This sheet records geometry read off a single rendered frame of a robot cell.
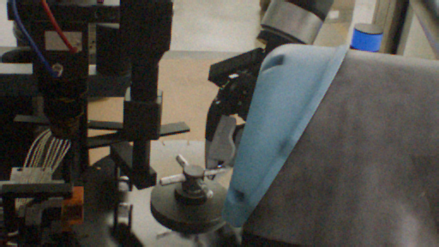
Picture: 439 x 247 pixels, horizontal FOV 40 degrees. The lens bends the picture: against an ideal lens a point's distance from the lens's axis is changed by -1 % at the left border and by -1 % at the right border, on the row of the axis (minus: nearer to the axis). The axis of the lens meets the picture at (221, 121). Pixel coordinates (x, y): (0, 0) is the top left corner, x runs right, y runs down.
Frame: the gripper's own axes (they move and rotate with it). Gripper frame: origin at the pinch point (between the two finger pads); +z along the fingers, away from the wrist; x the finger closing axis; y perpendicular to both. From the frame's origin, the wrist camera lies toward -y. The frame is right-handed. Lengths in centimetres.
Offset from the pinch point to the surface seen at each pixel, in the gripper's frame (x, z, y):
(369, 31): 13.6, -27.7, 1.7
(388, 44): 40, -34, -20
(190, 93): 31, -7, -66
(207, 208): -0.8, 4.5, 4.1
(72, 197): -15.8, 10.3, -3.1
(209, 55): 44, -19, -88
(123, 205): -9.1, 9.0, -2.0
